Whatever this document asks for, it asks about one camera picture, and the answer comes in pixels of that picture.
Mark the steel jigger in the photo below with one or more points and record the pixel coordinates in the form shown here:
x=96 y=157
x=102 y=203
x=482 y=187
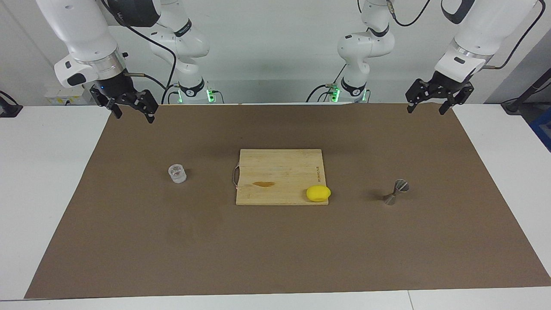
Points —
x=396 y=192

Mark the white wall socket box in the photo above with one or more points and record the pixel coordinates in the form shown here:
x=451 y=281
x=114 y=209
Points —
x=64 y=94

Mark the yellow lemon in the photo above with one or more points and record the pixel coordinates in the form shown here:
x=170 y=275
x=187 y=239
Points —
x=318 y=193

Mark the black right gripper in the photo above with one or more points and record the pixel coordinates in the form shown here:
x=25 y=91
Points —
x=112 y=88

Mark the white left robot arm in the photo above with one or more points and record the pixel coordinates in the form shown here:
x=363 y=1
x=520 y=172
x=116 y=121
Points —
x=482 y=30

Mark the bamboo cutting board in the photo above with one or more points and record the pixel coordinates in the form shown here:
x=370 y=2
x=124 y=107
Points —
x=280 y=172

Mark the black stand leg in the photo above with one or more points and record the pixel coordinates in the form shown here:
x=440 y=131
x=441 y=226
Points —
x=523 y=95

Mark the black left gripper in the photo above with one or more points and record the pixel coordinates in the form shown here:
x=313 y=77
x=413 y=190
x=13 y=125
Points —
x=443 y=82

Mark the clear glass cup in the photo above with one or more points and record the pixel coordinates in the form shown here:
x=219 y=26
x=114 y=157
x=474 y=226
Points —
x=177 y=174

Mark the brown table mat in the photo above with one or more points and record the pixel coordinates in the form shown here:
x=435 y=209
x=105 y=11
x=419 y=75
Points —
x=275 y=249

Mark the black clamp mount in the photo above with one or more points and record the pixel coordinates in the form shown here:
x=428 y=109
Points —
x=8 y=107

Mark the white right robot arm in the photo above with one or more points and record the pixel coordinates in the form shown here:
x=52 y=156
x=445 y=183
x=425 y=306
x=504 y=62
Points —
x=77 y=34

